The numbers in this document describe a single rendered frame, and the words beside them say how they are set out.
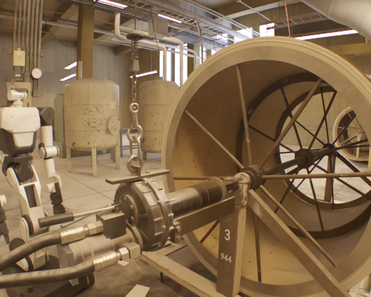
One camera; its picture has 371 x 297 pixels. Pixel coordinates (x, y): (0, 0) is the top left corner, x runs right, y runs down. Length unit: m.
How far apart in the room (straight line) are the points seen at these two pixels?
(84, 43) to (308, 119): 9.96
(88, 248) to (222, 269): 0.96
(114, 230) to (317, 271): 0.98
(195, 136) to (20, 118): 1.40
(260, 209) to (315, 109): 10.78
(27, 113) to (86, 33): 8.85
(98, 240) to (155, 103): 6.18
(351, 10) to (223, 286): 5.14
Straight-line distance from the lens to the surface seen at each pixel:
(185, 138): 2.14
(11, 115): 1.71
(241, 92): 1.57
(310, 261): 1.38
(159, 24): 9.41
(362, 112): 1.31
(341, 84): 1.34
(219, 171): 2.56
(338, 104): 11.79
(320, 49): 1.40
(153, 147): 6.97
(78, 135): 5.63
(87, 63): 10.21
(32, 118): 1.77
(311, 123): 12.08
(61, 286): 1.93
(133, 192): 0.90
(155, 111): 6.90
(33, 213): 1.79
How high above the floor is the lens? 1.29
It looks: 7 degrees down
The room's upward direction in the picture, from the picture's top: straight up
